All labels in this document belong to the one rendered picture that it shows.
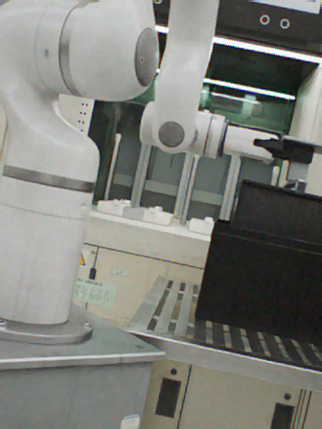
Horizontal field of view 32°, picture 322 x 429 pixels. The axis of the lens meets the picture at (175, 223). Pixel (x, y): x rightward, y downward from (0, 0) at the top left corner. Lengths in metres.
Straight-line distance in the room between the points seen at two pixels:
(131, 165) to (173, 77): 1.34
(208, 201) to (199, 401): 1.02
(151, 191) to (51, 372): 1.70
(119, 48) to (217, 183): 1.67
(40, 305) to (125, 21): 0.36
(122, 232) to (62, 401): 0.80
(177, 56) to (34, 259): 0.52
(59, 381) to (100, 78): 0.36
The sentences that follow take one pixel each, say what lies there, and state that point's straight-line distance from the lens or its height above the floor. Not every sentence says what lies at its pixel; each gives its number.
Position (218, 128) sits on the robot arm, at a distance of 1.10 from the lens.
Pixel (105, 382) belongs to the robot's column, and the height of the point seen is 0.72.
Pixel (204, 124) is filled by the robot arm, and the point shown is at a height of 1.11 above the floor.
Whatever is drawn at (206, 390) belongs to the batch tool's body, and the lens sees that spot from 1.51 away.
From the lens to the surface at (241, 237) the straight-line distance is 0.99.
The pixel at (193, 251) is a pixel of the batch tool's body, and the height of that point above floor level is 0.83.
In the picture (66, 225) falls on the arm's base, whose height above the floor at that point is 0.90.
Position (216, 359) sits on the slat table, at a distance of 0.84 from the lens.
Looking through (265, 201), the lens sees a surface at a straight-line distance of 1.03.
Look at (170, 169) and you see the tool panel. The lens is 2.34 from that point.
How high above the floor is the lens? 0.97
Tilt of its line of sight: 3 degrees down
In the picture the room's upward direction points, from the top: 12 degrees clockwise
